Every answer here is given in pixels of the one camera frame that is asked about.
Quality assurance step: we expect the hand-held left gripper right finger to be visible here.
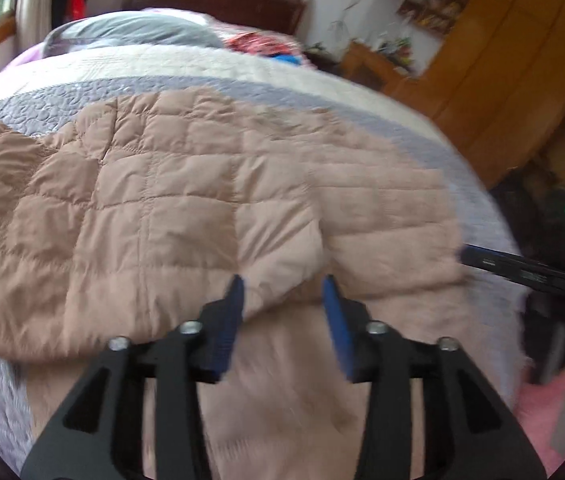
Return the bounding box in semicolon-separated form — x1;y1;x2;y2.
321;274;548;480

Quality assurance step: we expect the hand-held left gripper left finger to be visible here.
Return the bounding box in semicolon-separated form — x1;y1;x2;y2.
21;274;246;480

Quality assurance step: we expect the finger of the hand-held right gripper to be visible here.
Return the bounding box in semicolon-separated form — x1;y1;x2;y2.
457;244;565;302

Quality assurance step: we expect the tan quilted jacket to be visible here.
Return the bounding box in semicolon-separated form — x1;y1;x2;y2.
0;85;473;480

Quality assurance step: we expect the dark device with green light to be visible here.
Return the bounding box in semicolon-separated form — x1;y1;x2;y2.
493;170;565;281

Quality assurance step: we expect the person's pink fleece clothing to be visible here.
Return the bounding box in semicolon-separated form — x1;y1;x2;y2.
513;365;565;476

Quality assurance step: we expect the wooden wardrobe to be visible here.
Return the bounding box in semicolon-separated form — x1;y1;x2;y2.
387;0;565;191

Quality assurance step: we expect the grey and cream quilted bedspread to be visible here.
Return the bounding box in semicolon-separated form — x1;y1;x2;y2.
0;42;531;480

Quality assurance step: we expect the wooden bedside table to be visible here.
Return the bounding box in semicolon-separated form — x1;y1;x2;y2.
340;40;416;92

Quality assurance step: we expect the blue cloth item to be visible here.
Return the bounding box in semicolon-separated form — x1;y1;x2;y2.
271;52;304;69

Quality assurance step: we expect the red patterned cloth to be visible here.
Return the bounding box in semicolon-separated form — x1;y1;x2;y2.
225;31;304;61

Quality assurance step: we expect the grey pillow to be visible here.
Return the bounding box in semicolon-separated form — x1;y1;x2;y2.
42;12;223;58

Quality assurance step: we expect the wall shelf with small things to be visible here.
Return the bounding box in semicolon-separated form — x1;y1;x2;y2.
397;0;469;32

